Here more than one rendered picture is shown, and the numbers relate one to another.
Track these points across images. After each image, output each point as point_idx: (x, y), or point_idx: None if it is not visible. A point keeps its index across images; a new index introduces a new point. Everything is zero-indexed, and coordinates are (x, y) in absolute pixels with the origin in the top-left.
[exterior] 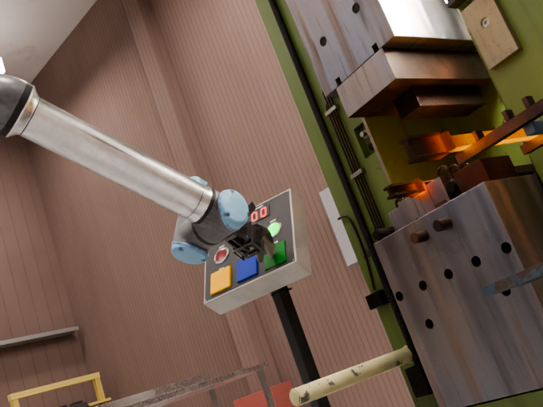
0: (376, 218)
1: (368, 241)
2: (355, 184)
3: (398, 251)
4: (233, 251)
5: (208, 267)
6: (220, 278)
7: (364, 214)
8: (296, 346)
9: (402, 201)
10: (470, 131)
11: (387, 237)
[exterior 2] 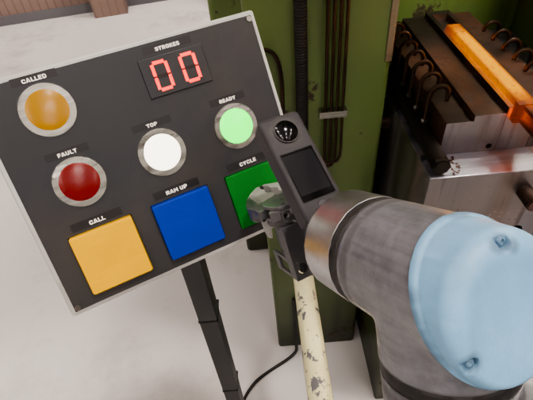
0: (328, 71)
1: (304, 104)
2: (314, 0)
3: (467, 196)
4: (301, 278)
5: (42, 216)
6: (111, 251)
7: (308, 57)
8: (203, 278)
9: (486, 117)
10: None
11: (464, 177)
